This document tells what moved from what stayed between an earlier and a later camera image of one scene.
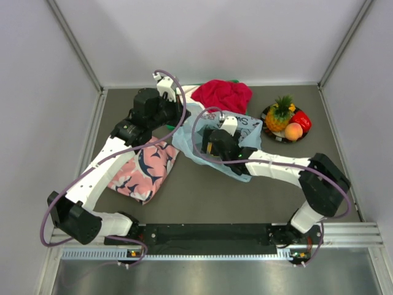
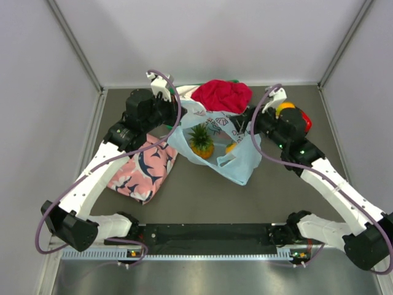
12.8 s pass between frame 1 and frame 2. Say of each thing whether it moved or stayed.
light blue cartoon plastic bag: moved
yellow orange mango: moved
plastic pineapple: moved
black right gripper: moved
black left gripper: stayed
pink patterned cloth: stayed
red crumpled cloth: stayed
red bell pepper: stayed
